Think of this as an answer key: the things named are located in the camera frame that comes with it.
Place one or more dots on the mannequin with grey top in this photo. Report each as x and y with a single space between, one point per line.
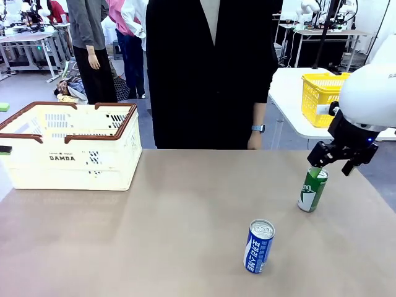
83 24

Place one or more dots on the grey work desk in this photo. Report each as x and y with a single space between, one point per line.
24 37

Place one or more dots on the green drink can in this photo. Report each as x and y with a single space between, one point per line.
311 195

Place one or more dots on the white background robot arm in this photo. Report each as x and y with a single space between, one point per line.
304 10
346 12

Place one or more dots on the blue wrist watch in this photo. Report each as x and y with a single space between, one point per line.
258 128

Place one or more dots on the pile of clothes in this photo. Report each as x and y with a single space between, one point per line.
69 86

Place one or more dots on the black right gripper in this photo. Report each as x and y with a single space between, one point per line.
349 136

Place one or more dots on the person's left forearm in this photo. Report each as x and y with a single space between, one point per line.
260 113

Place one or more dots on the mannequin with pink shirt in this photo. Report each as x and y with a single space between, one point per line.
116 15

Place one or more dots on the brown top background table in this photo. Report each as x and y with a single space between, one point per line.
334 32

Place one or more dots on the person's left hand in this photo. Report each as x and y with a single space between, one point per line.
256 141

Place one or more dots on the person in black coat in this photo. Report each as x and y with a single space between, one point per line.
201 92

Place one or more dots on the black mesh bag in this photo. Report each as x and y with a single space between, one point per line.
122 88

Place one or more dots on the blue Pocari drink can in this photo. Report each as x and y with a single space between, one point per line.
258 250

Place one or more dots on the mannequin with white shirt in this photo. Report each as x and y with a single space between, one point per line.
134 18

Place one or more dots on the yellow plastic shopping basket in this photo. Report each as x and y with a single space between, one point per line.
315 102

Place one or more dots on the white curtain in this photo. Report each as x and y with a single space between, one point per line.
386 15

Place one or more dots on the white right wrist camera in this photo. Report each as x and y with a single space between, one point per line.
323 109

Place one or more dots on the black stand pole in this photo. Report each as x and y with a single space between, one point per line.
323 37

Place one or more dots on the person in red top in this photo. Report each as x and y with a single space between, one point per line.
58 12

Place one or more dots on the white side table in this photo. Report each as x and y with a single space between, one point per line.
287 102

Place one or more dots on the background robot rig on desk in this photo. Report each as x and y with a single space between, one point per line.
31 21

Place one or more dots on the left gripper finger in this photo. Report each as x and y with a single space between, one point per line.
3 107
5 149

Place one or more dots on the grey stool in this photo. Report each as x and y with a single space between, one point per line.
117 49

